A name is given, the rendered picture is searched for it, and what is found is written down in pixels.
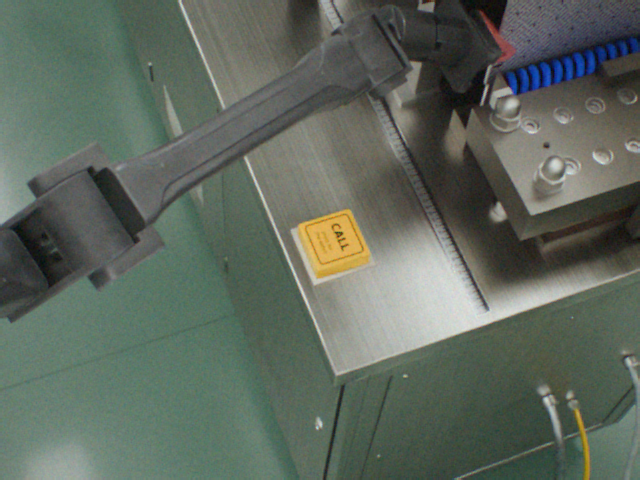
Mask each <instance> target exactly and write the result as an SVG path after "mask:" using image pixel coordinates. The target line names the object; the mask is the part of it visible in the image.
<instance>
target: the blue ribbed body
mask: <svg viewBox="0 0 640 480"><path fill-rule="evenodd" d="M636 52H640V34H639V35H638V36H637V37H636V38H635V37H633V36H632V37H629V38H627V40H626V41H624V40H622V39H621V40H617V41H616V42H615V45H614V44H613V43H607V44H606V45H605V48H602V46H601V45H600V46H596V47H594V50H593V52H592V51H591V50H585V51H584V52H583V55H582V54H580V53H574V54H573V55H572V56H571V58H570V57H569V56H563V57H562V58H561V62H560V61H559V60H558V59H551V60H550V62H549V65H548V63H546V62H541V63H540V64H539V67H538V68H537V66H535V65H529V66H528V67H527V73H526V70H525V69H523V68H519V69H518V70H517V71H516V75H515V73H514V72H512V71H507V72H506V73H505V74H504V81H505V83H506V85H508V86H509V87H510V88H511V90H512V92H513V94H515V95H518V94H521V93H525V92H529V91H532V90H536V89H539V88H543V87H546V86H549V85H554V84H557V83H560V82H564V81H567V80H571V79H575V78H578V77H582V76H585V75H589V74H592V73H595V72H597V71H598V68H599V66H600V64H601V62H605V61H608V60H611V59H615V58H618V57H623V56H626V55H629V54H633V53H636ZM541 82H542V83H541Z"/></svg>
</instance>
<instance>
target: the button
mask: <svg viewBox="0 0 640 480"><path fill-rule="evenodd" d="M298 236H299V238H300V241H301V244H302V246H303V249H304V251H305V253H306V256H308V258H309V260H310V264H311V266H312V268H313V271H314V273H315V275H316V277H317V278H321V277H324V276H328V275H331V274H334V273H338V272H341V271H344V270H348V269H351V268H354V267H357V266H360V265H363V264H367V263H369V259H370V251H369V249H368V247H367V245H366V241H365V239H363V237H362V235H361V233H360V231H359V228H358V226H357V224H356V221H355V219H354V217H353V214H352V212H351V210H350V209H348V210H344V211H340V212H337V213H334V214H331V215H327V216H323V217H320V218H317V219H313V220H310V221H306V222H303V224H300V225H298Z"/></svg>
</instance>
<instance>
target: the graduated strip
mask: <svg viewBox="0 0 640 480"><path fill-rule="evenodd" d="M318 1H319V3H320V6H321V8H322V10H323V12H324V14H325V17H327V19H328V21H329V23H330V25H331V27H332V29H333V30H335V29H336V28H337V27H339V26H340V25H342V24H343V23H344V22H345V21H344V19H343V17H342V14H341V12H340V10H339V8H338V6H337V5H336V3H335V1H334V0H318ZM368 92H369V91H368ZM368 92H366V93H364V94H366V96H367V98H368V100H369V103H370V105H371V107H372V109H373V111H374V113H375V115H376V117H377V119H378V121H379V124H380V126H381V128H382V130H383V132H385V134H386V136H387V138H388V140H389V142H390V145H391V147H392V149H393V151H394V153H395V155H396V157H397V159H398V161H399V164H400V166H401V168H402V170H403V172H405V174H406V176H407V178H408V180H409V182H410V185H411V187H412V189H413V191H414V193H415V195H416V197H417V199H418V201H419V204H420V206H421V208H422V210H424V212H425V214H426V216H427V219H428V221H429V224H430V226H431V228H432V230H433V232H434V234H435V236H436V238H437V240H438V243H439V245H440V247H441V249H443V251H444V253H445V255H446V257H447V259H448V261H449V264H450V266H451V268H452V270H453V272H454V274H455V276H456V278H457V280H458V283H459V285H460V287H461V289H463V291H464V293H465V295H466V297H467V299H468V302H469V304H470V306H471V308H472V310H473V312H474V314H475V316H476V317H477V316H480V315H484V314H487V313H490V312H492V310H491V308H490V306H489V304H488V301H487V299H486V297H485V295H484V293H482V291H481V289H480V287H479V285H478V283H477V280H476V278H475V276H474V274H473V272H472V270H471V268H470V266H469V264H468V261H467V259H466V257H465V255H464V253H463V251H461V249H460V247H459V245H458V244H457V241H456V239H455V237H454V235H453V233H452V231H451V229H450V227H449V225H448V223H447V220H446V218H445V216H444V214H442V212H441V210H440V208H439V206H438V204H437V201H436V199H435V197H434V195H433V193H432V191H431V189H430V187H429V185H428V183H427V180H426V178H425V176H424V174H422V172H421V170H420V168H419V166H418V165H417V163H416V160H415V158H414V156H413V154H412V152H411V150H410V148H409V146H408V144H407V141H406V139H405V137H403V135H402V133H401V131H400V129H399V127H398V125H397V123H396V120H395V118H394V116H393V114H392V112H391V110H390V108H389V106H388V104H387V102H386V99H384V97H381V98H380V99H378V100H376V101H374V99H373V98H372V97H370V95H369V94H368Z"/></svg>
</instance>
